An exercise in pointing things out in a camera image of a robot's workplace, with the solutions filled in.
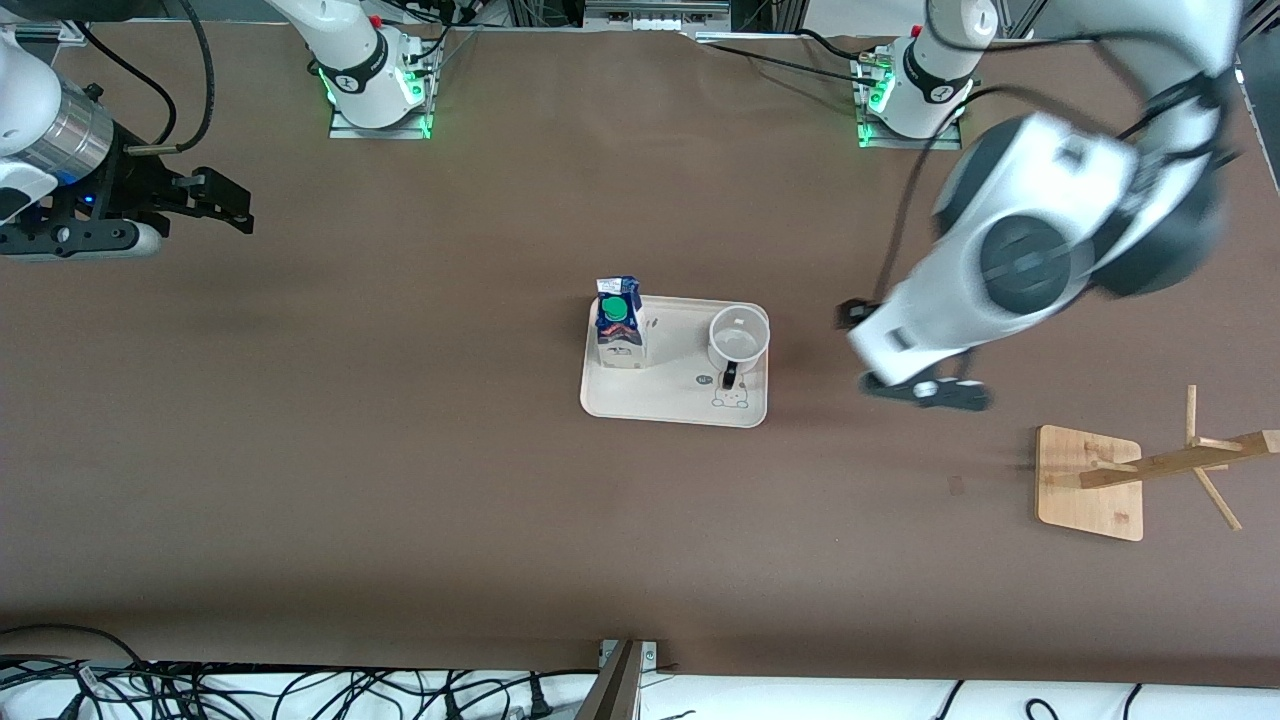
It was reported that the white smiley mug black handle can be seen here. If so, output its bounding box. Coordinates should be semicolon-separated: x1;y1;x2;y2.
708;304;772;391

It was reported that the milk carton with green cap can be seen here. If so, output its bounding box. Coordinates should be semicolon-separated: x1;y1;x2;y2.
595;277;649;371

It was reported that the white tray with bear print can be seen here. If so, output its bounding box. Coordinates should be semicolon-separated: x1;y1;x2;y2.
580;296;770;429

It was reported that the wooden mug rack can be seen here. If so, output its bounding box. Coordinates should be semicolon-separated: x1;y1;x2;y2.
1036;385;1280;543

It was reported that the white power strip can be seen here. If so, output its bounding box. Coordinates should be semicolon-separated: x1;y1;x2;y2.
585;0;731;31

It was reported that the aluminium profile bar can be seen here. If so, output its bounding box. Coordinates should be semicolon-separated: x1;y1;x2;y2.
575;640;646;720

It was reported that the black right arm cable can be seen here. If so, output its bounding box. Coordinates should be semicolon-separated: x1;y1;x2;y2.
75;0;216;156

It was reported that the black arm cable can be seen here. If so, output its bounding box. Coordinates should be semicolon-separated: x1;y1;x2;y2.
75;0;216;156
875;25;1241;296

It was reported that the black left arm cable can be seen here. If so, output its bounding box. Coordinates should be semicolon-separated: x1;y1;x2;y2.
875;25;1241;296

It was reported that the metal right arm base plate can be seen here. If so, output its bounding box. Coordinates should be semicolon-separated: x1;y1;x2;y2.
328;105;433;141

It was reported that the aluminium frame corner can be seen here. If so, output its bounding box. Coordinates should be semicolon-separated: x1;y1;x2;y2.
0;15;96;43

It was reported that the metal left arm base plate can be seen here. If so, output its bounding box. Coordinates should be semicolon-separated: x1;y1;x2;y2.
856;118;963;151

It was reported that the small metal bracket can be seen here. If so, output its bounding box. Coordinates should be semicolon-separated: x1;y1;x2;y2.
600;640;659;673

